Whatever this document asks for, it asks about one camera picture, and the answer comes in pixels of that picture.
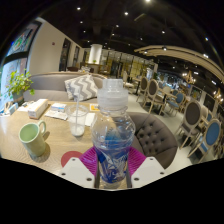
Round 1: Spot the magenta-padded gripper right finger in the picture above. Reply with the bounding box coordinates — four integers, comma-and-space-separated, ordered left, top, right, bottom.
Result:
125, 146, 167, 190

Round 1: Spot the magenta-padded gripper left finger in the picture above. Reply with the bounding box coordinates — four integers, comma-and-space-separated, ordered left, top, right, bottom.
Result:
59, 146, 100, 190

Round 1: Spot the clear blue-labelled water bottle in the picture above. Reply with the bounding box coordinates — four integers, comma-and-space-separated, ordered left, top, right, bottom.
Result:
90, 78, 137, 190

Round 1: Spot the flat round red coaster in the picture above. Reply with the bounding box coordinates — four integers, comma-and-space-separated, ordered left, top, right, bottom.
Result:
60, 150, 84, 168

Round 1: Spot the dark grey tufted armchair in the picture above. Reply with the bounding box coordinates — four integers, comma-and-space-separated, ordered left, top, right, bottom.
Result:
127, 111, 179, 170

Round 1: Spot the clear plastic cup with straw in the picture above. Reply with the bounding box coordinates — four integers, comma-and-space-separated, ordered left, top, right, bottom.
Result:
64, 94, 89, 138

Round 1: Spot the white paper napkin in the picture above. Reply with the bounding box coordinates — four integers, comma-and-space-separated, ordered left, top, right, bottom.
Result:
84, 112, 97, 127

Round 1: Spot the yellow card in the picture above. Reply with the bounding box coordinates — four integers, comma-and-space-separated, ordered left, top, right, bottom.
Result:
89, 103, 101, 112

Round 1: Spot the white paper slip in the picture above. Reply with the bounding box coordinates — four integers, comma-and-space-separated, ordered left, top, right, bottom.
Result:
44, 109, 69, 121

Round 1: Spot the pale green ceramic mug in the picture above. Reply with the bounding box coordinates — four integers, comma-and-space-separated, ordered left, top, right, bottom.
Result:
18, 120, 48, 158

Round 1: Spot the blue white small card box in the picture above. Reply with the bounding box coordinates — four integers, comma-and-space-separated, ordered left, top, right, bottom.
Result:
50, 102, 67, 113

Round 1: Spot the white tissue box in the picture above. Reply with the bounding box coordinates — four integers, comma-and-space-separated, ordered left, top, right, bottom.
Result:
27, 98, 49, 120

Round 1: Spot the grey white chevron cushion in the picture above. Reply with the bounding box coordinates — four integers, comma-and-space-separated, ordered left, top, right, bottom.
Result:
64, 73, 100, 102

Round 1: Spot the grey curved sofa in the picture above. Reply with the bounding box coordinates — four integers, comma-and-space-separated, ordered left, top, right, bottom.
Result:
23, 71, 109, 103

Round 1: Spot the small blue white carton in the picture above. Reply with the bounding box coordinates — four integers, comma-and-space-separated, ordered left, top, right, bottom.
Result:
3, 101, 19, 116

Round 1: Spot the green potted plant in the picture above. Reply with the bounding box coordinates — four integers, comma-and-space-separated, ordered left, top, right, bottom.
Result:
4, 69, 36, 103

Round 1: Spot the window with festive decals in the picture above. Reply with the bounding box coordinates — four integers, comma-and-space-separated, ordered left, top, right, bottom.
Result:
0, 20, 43, 101

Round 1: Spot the group of ceiling spotlights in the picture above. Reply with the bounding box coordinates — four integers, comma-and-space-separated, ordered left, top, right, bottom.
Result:
74, 0, 219, 86

